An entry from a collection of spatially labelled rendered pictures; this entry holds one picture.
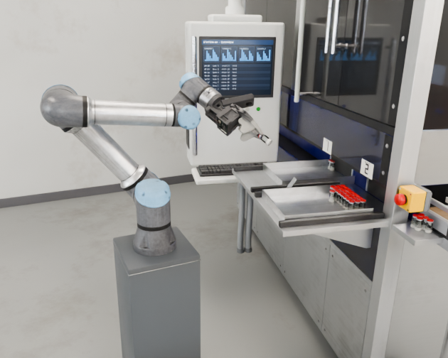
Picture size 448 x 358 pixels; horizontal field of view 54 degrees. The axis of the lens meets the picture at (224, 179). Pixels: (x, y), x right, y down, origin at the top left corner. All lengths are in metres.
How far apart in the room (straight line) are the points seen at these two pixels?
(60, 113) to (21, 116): 2.70
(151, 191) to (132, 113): 0.26
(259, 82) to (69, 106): 1.24
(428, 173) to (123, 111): 1.05
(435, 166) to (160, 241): 0.98
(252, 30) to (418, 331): 1.58
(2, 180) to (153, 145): 1.35
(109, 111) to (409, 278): 1.24
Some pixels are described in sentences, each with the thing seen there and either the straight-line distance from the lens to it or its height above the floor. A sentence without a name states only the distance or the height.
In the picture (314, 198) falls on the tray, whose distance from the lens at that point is 1.79.
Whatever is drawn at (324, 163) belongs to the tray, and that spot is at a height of 0.90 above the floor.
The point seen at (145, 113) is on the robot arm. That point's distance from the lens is 1.40.
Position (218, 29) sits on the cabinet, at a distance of 2.30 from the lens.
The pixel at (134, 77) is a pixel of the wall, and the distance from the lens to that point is 4.15.
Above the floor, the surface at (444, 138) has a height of 1.18.
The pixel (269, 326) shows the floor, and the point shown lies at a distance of 2.51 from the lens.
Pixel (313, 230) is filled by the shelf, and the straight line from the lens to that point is 1.54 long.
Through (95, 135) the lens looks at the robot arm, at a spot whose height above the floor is 1.18.
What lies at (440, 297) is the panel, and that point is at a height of 0.53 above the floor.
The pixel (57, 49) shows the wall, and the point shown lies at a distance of 4.03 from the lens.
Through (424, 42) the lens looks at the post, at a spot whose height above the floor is 1.49.
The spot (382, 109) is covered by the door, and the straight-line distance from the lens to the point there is 1.69.
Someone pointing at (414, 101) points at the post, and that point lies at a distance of 1.55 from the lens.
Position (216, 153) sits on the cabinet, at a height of 0.87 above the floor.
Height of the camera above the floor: 1.53
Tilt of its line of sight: 19 degrees down
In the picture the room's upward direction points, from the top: 1 degrees clockwise
